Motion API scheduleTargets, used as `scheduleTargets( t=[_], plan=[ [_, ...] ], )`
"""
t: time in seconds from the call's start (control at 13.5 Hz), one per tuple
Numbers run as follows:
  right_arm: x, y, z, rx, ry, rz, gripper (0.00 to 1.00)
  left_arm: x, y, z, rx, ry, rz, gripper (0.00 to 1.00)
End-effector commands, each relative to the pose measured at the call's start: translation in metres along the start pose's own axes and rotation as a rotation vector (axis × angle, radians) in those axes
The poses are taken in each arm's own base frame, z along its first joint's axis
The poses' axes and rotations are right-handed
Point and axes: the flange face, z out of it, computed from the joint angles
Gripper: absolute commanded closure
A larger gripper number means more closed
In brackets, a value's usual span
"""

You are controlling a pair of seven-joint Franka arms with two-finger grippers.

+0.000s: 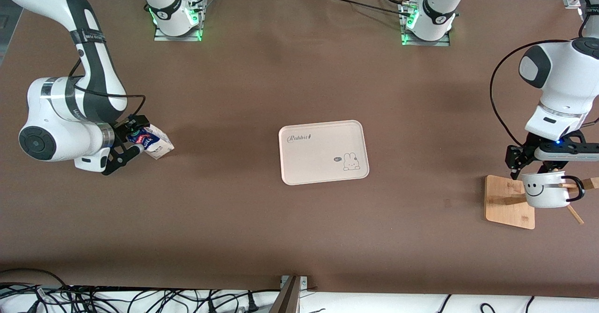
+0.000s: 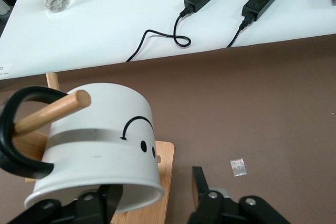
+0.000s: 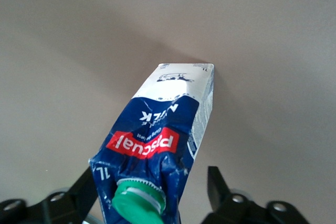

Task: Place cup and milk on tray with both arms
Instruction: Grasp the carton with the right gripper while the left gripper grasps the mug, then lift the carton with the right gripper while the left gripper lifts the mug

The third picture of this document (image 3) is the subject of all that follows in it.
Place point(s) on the blue white milk carton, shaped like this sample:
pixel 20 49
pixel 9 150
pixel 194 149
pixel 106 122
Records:
pixel 162 119

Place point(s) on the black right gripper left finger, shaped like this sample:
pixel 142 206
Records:
pixel 60 205

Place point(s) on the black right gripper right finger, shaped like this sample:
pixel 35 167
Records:
pixel 236 208

